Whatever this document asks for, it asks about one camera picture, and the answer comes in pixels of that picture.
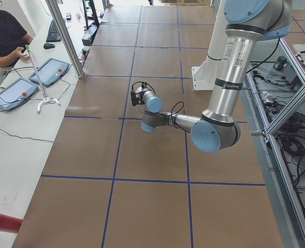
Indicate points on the grey aluminium frame post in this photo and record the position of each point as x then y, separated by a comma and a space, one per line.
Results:
58, 18

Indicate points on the near blue teach pendant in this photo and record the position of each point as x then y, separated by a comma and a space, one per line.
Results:
16, 93

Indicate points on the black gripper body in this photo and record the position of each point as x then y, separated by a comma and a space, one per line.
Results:
135, 98

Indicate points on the far blue teach pendant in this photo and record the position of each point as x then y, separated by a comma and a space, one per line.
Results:
52, 70

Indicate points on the blue teach pendant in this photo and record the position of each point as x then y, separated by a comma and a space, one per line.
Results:
16, 93
52, 70

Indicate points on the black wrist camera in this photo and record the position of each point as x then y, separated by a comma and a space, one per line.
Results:
143, 84

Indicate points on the red cylinder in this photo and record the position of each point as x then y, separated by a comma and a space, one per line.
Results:
9, 224

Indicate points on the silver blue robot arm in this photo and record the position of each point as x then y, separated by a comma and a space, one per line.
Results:
247, 23

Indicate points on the silver stick with green tip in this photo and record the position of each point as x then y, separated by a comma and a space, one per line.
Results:
45, 99

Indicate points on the person in black shirt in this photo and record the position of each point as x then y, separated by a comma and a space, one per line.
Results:
13, 39

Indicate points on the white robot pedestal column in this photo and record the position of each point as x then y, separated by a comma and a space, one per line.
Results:
204, 76

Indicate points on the black computer keyboard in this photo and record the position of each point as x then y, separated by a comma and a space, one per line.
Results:
53, 33

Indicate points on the black computer mouse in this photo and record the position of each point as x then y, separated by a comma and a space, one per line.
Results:
48, 45

